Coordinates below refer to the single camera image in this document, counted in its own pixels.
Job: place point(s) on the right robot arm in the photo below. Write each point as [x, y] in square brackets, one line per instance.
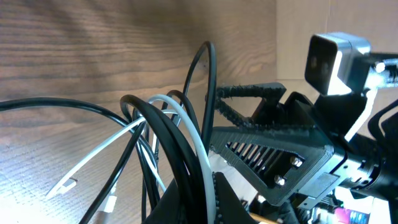
[382, 140]

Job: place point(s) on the cardboard panel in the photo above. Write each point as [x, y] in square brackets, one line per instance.
[297, 21]

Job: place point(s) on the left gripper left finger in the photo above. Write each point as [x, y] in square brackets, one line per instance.
[170, 209]

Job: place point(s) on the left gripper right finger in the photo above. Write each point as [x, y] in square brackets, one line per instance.
[229, 209]

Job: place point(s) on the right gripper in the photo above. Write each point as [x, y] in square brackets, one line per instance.
[304, 153]

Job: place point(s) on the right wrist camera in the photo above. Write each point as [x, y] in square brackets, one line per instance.
[330, 60]

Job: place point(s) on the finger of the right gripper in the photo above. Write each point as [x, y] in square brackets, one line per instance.
[267, 110]

